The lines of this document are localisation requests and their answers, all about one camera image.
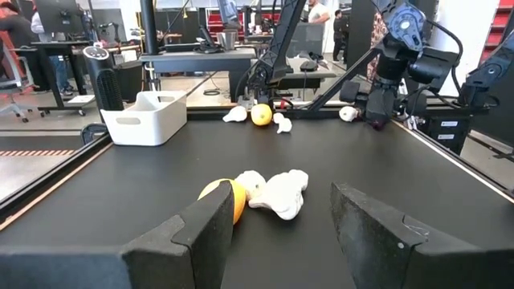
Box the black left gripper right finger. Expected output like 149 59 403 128
331 182 487 289

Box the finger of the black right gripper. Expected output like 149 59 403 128
365 87 381 121
381 87 398 124

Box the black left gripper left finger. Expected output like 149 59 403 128
120 180 235 289

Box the orange tinted lemon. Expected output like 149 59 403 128
197 177 247 226

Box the large white garlic bulb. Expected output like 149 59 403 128
247 169 310 222

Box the yellow lemon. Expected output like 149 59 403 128
250 103 274 128

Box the black jointed arm segment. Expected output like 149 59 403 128
457 30 514 109

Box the black control box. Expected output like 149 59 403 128
417 107 471 156

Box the grey desk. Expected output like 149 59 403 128
138 47 258 104
276 55 337 92

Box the person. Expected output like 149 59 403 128
0 0 41 81
30 10 77 97
332 10 351 64
307 0 332 25

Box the black table mat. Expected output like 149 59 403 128
0 118 514 289

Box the dark grey monitor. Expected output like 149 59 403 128
285 22 326 59

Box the red shelf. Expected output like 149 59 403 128
479 0 514 65

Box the white plastic basket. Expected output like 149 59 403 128
100 90 188 147

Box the metal cup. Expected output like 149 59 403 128
216 30 240 51

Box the black bin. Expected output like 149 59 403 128
114 59 145 104

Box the red cabinet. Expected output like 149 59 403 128
205 7 282 41

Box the black tower fan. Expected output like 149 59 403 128
82 46 125 121

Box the black floor mat striped edge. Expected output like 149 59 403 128
0 134 85 157

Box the black monitor pole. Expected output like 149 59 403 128
139 0 160 56

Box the grey office chair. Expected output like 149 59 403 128
0 43 46 124

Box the black desk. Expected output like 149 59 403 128
14 39 100 117

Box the black computer monitor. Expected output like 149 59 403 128
35 0 86 35

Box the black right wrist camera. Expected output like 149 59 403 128
407 47 459 86

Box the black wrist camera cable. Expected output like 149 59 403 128
421 18 465 97

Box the black rounded bracket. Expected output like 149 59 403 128
80 122 109 146

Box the black aluminium table frame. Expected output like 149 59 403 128
0 50 514 232

